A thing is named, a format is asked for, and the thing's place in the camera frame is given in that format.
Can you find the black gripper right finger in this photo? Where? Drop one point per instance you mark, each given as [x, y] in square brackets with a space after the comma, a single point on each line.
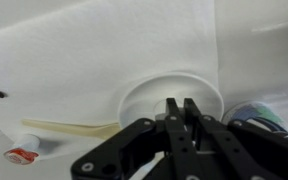
[237, 150]

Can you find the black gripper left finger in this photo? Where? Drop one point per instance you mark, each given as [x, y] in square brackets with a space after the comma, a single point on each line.
[130, 146]

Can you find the white saucer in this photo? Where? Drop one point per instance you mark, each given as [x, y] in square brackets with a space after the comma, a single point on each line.
[184, 86]

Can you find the patterned paper cup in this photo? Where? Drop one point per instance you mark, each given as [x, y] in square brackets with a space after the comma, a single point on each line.
[260, 115]

